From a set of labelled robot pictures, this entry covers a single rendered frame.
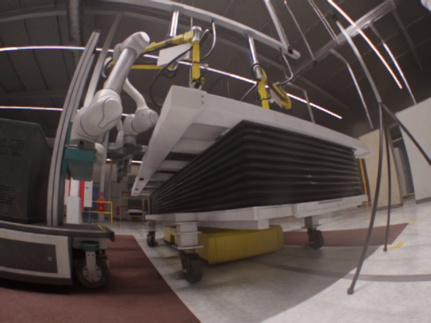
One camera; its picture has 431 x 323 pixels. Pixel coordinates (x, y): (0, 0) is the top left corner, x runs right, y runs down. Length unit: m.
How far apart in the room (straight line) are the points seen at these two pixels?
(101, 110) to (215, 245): 1.17
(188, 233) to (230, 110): 0.75
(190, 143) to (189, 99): 0.46
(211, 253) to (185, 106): 1.13
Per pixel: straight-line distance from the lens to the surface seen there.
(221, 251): 1.56
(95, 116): 0.97
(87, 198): 9.52
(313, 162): 1.07
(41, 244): 1.05
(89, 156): 1.07
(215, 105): 0.74
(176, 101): 0.68
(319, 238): 1.87
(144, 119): 1.19
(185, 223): 1.17
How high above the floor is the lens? 0.40
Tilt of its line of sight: 15 degrees up
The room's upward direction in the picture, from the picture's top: 3 degrees counter-clockwise
